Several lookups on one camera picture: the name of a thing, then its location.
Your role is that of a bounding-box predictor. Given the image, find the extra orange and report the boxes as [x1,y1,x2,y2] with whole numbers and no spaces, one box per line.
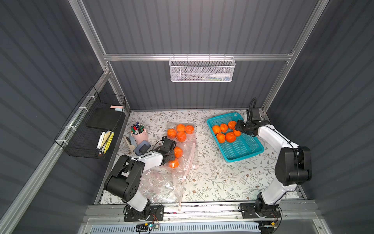
[225,132,236,143]

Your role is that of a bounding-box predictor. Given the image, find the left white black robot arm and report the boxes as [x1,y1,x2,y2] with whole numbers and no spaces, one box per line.
[104,136,177,214]

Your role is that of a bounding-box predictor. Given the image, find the pink pen cup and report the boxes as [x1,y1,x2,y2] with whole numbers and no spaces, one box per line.
[131,122,149,144]

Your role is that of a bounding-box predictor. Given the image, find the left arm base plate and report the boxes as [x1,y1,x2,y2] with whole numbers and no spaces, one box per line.
[123,204,165,222]

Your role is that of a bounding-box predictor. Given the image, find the white wire wall basket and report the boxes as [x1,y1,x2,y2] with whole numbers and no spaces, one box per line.
[169,56,236,82]

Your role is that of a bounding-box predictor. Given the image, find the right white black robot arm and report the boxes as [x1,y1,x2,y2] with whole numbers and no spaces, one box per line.
[235,107,312,216]

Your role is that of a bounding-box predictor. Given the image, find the teal plastic basket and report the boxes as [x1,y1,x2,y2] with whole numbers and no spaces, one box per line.
[206,112,265,162]

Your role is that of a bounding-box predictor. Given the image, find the black wire wall basket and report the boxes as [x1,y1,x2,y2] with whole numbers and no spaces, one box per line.
[55,88,127,160]

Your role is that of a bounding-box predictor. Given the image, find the grey blue small device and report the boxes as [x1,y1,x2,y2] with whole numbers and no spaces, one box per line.
[134,140,151,156]

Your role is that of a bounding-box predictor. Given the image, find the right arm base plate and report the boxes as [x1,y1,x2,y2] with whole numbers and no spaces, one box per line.
[238,203,282,218]

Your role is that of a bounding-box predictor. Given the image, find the clear pink-dotted zip-top bag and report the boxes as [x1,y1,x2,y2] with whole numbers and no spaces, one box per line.
[137,140,199,211]

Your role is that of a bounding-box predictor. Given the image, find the yellow marker in basket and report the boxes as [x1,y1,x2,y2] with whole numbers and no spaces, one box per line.
[98,131,115,155]

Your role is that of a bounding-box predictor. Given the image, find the orange from cluster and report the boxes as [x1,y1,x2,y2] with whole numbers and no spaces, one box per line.
[174,146,184,159]

